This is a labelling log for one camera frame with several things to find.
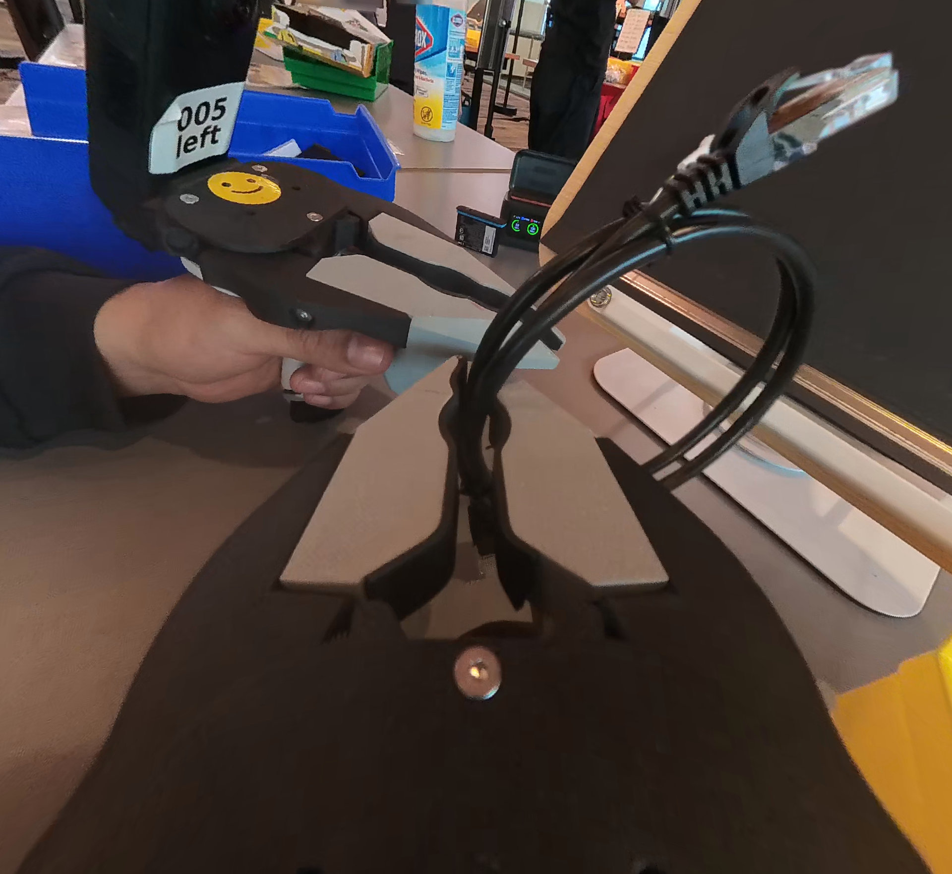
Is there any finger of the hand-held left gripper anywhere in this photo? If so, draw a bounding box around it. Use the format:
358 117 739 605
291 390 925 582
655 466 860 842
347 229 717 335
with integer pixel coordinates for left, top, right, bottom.
307 253 565 397
364 211 518 312

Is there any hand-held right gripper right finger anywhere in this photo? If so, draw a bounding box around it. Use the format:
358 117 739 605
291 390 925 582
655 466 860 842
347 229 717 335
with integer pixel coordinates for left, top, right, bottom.
491 376 672 611

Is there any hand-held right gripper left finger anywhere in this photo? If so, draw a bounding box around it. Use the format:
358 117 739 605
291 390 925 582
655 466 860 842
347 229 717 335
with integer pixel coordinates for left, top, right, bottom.
279 355 470 620

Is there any blue plastic bin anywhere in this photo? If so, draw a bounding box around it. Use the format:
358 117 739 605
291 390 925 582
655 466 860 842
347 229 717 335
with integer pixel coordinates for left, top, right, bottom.
0 61 400 280

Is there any black ethernet cable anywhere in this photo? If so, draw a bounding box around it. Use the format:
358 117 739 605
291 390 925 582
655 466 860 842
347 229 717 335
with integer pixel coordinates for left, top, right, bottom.
442 52 901 578

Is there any yellow plastic bin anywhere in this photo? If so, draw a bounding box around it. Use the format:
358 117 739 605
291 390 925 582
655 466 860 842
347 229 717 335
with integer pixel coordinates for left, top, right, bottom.
829 635 952 874

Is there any green flat object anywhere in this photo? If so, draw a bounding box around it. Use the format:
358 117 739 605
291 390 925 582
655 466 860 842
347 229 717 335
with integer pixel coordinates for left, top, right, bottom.
256 2 394 103

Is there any person's left hand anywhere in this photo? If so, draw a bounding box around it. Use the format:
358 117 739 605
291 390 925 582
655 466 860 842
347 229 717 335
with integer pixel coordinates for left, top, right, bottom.
94 274 395 411

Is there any black battery charger case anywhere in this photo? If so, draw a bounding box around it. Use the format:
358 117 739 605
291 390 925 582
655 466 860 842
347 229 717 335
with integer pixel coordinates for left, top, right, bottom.
501 149 579 254

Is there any disinfecting wipes canister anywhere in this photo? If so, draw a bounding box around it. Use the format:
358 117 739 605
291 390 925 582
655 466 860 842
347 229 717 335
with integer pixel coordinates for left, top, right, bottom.
413 0 470 143

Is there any black panel on stand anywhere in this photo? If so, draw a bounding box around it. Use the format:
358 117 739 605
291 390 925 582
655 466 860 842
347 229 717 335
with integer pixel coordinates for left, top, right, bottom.
476 0 523 139

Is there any black wooden book stand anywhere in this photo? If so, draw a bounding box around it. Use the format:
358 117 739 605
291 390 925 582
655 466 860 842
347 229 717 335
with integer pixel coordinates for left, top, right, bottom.
539 0 952 618

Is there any black camera battery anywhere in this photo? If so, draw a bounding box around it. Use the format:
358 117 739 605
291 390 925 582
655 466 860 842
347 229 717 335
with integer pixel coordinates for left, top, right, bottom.
454 205 501 259

